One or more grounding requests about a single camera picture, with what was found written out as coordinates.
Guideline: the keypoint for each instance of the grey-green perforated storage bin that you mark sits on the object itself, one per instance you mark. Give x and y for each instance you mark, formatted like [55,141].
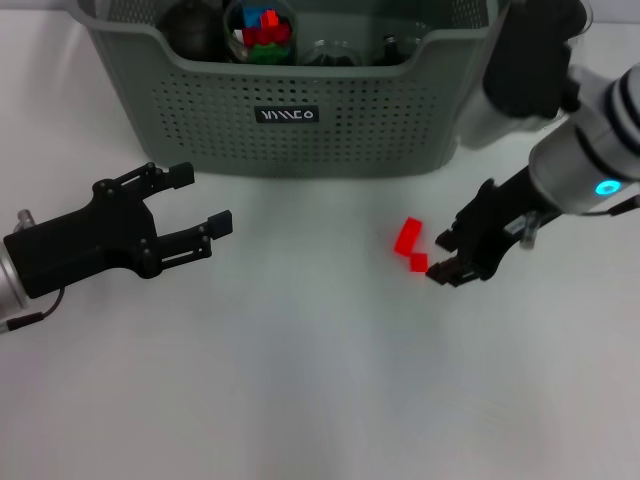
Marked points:
[300,145]

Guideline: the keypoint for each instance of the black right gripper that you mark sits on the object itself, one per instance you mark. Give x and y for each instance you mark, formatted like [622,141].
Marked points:
[500,220]

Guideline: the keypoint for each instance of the small orange-red square toy brick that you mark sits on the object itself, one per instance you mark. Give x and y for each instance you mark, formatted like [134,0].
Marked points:
[419,262]

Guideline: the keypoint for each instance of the large orange-red toy brick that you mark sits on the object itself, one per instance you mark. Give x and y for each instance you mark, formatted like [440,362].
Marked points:
[407,236]

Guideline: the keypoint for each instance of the small orange-red rounded toy brick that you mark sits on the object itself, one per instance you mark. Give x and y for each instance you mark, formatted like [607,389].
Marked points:
[270,19]

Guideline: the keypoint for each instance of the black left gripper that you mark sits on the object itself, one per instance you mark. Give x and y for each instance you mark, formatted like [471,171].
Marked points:
[80,245]

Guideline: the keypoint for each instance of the dark clay teapot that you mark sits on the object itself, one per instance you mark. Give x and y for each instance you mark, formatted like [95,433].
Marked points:
[192,30]

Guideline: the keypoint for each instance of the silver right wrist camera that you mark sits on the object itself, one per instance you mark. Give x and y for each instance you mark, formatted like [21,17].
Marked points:
[525,70]

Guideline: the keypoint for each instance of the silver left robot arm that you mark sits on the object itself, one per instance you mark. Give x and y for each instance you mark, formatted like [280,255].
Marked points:
[10,290]

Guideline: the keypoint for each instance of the green toy brick with side studs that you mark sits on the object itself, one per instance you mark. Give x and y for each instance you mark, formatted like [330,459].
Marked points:
[272,50]

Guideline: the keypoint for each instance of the blue square toy plate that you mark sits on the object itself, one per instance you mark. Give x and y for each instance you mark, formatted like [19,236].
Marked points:
[250,16]

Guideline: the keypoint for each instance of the dark red long toy brick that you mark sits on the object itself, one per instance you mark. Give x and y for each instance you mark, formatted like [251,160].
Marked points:
[267,36]

